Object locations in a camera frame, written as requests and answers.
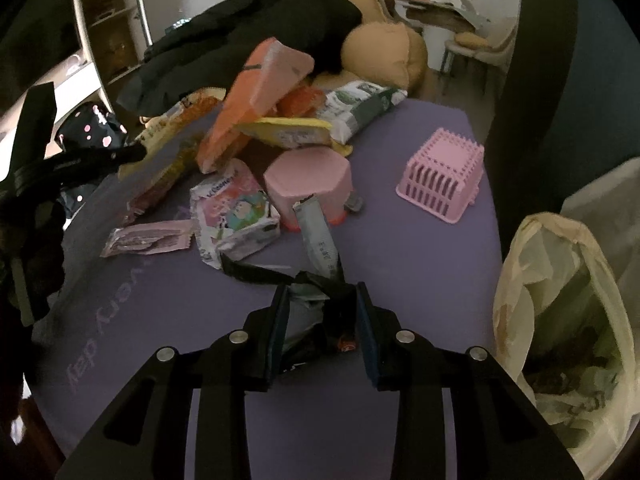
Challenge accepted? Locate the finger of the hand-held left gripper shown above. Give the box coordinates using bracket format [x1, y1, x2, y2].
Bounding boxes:
[45, 144, 148, 182]
[2, 82, 57, 186]

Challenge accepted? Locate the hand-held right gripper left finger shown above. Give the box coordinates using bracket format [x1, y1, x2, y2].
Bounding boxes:
[52, 282, 291, 480]

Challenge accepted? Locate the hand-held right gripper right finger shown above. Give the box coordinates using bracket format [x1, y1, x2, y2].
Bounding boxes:
[352, 281, 586, 480]

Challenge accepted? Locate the black wrapper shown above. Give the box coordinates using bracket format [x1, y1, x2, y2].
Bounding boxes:
[220, 252, 361, 376]

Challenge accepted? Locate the translucent plastic bag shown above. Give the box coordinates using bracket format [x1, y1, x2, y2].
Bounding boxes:
[492, 157, 640, 471]

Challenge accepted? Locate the red snack packet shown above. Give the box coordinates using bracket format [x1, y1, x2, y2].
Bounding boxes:
[277, 85, 328, 118]

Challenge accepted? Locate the green and white packet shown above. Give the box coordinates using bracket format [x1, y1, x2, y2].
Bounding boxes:
[320, 80, 408, 143]

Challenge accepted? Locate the dark polka dot cloth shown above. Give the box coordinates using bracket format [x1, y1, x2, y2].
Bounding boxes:
[55, 101, 128, 211]

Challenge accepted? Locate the brown snack wrapper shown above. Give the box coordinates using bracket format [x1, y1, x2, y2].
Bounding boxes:
[122, 135, 206, 226]

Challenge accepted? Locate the yellow printed snack bag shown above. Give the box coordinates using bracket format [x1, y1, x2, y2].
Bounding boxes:
[117, 87, 228, 181]

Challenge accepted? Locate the purple mat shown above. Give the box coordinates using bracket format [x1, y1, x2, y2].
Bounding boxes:
[30, 95, 503, 461]

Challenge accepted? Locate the pink flat wrapper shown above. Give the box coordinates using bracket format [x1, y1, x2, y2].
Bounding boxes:
[100, 220, 193, 259]

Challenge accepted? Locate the grey stick sachet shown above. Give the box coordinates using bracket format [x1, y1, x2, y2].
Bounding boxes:
[292, 195, 343, 281]

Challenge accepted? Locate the cartoon snack packet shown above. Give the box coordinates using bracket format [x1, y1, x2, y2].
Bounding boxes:
[190, 157, 282, 271]

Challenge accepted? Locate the white shelf unit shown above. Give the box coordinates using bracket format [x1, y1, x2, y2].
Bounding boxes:
[50, 0, 153, 111]

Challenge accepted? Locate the pink packet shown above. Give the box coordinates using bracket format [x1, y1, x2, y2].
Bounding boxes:
[263, 147, 353, 228]

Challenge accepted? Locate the orange snack box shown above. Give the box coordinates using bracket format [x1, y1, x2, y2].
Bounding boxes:
[196, 37, 316, 173]

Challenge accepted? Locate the pink plastic basket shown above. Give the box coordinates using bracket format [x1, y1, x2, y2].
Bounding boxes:
[396, 127, 486, 224]

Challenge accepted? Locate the yellow snack packet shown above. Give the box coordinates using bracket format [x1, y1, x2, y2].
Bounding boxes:
[240, 116, 353, 157]

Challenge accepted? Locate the black jacket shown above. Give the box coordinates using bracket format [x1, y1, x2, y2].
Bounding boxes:
[117, 0, 363, 116]

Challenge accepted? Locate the beige dining chair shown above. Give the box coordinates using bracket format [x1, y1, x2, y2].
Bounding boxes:
[442, 25, 516, 93]

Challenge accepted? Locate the dining table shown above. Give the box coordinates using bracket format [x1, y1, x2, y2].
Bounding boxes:
[400, 0, 493, 36]

